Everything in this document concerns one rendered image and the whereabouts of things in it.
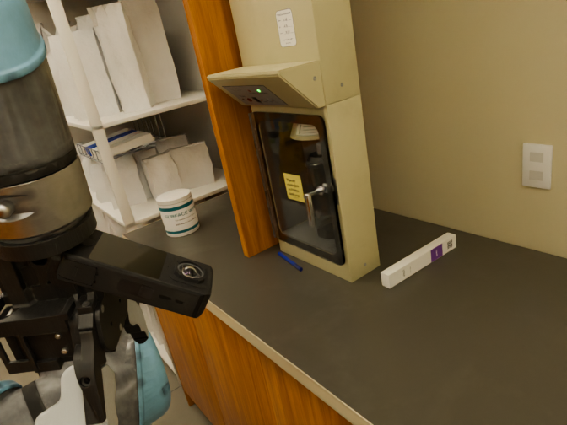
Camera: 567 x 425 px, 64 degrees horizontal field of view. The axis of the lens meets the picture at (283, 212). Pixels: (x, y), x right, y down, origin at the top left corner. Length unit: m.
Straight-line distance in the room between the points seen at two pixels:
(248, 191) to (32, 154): 1.10
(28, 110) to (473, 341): 0.90
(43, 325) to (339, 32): 0.87
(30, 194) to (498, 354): 0.87
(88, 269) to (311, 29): 0.80
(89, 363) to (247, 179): 1.06
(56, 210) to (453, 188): 1.24
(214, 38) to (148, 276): 1.03
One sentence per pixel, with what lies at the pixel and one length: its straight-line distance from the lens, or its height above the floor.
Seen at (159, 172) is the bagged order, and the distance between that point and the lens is 2.25.
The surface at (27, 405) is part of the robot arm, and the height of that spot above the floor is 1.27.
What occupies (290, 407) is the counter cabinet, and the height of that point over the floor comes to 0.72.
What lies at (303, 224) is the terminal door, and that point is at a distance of 1.26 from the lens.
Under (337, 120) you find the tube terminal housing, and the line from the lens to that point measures 1.08.
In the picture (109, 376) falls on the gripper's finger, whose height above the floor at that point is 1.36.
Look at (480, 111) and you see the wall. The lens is 1.33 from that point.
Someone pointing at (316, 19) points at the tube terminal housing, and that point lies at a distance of 1.04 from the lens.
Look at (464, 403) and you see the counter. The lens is 0.91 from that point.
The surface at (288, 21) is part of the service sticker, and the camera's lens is 1.10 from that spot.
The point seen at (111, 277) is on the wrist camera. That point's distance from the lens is 0.36.
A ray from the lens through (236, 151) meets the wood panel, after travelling 1.35.
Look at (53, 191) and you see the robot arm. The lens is 0.34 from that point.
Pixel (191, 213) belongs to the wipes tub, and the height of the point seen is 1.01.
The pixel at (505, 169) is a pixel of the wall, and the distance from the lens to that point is 1.34.
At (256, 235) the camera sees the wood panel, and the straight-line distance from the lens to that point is 1.44.
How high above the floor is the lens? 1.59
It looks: 22 degrees down
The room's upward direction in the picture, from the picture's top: 11 degrees counter-clockwise
